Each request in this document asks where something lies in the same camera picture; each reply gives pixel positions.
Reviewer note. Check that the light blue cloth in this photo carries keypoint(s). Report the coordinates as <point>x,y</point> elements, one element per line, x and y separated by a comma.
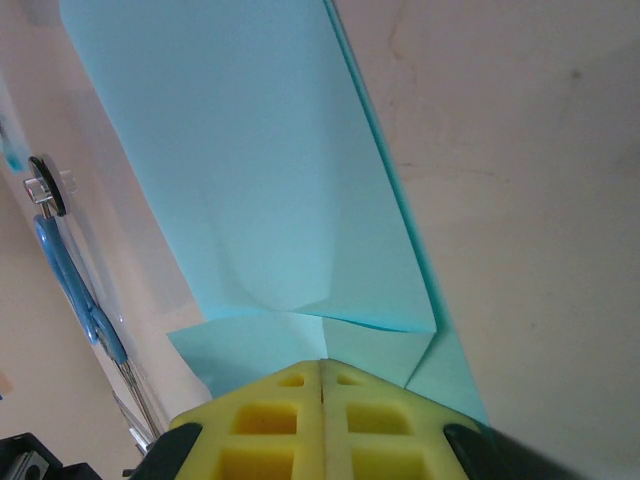
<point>240,150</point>

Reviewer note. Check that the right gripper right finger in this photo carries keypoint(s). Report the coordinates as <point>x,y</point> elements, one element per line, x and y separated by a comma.
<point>335,430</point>

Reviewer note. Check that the blue snack packet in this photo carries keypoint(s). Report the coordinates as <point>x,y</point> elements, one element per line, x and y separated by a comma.
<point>15,157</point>

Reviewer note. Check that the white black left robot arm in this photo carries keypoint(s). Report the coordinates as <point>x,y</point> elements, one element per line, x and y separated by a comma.
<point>25,460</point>

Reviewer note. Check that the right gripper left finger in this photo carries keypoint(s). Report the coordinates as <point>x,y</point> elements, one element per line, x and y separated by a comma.
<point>310,430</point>

